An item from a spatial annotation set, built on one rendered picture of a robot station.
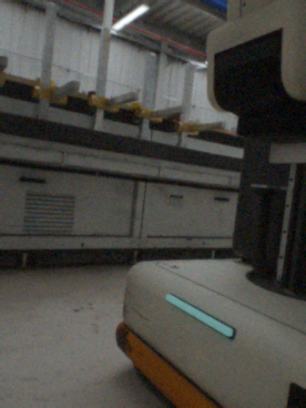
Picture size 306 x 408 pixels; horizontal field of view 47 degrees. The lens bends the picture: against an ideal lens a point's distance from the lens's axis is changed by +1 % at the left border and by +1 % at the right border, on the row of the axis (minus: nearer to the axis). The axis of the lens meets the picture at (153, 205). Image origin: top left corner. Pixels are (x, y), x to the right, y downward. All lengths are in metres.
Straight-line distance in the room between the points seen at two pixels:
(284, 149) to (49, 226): 1.33
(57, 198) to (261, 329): 1.44
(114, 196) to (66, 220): 0.31
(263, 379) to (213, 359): 0.11
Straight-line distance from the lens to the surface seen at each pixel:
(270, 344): 0.58
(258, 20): 0.71
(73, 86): 1.40
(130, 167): 1.79
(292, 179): 0.87
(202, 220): 2.40
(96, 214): 1.97
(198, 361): 0.70
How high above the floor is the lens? 0.47
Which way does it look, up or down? 3 degrees down
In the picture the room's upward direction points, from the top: 6 degrees clockwise
